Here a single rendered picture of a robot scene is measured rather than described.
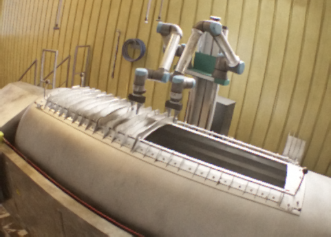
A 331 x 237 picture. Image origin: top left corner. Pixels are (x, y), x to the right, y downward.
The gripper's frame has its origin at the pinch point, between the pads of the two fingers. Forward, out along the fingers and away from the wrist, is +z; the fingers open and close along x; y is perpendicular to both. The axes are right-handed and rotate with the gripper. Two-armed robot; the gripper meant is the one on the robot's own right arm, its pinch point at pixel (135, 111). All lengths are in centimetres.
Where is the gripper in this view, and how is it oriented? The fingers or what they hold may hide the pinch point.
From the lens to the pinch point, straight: 209.6
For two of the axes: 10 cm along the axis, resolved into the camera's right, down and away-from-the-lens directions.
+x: 8.6, 2.9, -4.2
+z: -1.5, 9.3, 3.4
